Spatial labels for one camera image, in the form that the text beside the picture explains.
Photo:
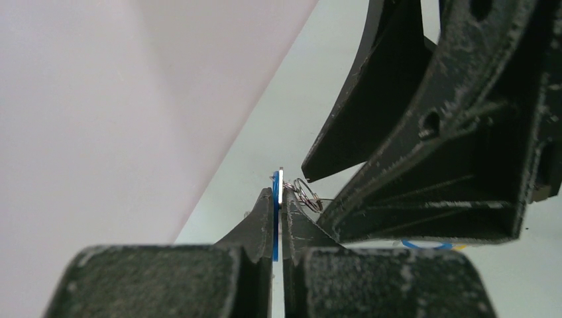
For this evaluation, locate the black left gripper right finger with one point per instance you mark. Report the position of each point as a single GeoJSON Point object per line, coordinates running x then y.
{"type": "Point", "coordinates": [324, 279]}

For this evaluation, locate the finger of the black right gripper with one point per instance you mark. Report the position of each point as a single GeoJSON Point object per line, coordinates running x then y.
{"type": "Point", "coordinates": [479, 140]}
{"type": "Point", "coordinates": [390, 62]}

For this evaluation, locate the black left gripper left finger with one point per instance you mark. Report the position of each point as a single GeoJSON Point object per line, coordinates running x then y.
{"type": "Point", "coordinates": [229, 278]}

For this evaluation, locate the metal key organizer plate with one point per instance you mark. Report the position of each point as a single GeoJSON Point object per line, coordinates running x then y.
{"type": "Point", "coordinates": [306, 195]}

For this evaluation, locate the key with blue tag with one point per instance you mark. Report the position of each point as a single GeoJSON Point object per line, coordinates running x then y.
{"type": "Point", "coordinates": [277, 191]}

